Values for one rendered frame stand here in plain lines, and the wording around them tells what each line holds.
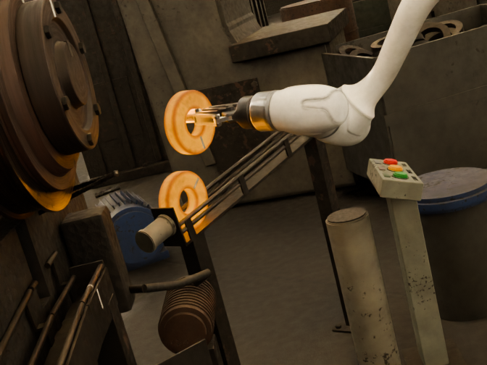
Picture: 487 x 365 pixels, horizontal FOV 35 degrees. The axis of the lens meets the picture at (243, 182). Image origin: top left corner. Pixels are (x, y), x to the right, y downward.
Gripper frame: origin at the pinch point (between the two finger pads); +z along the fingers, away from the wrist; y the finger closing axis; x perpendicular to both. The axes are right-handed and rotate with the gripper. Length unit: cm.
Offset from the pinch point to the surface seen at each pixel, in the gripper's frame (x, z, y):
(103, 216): -13.4, 3.8, -30.7
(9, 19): 32, -15, -55
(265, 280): -96, 62, 94
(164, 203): -19.8, 8.1, -7.2
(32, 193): 4, -16, -61
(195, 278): -36.4, -2.1, -13.6
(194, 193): -21.4, 7.0, 3.2
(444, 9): -31, 76, 361
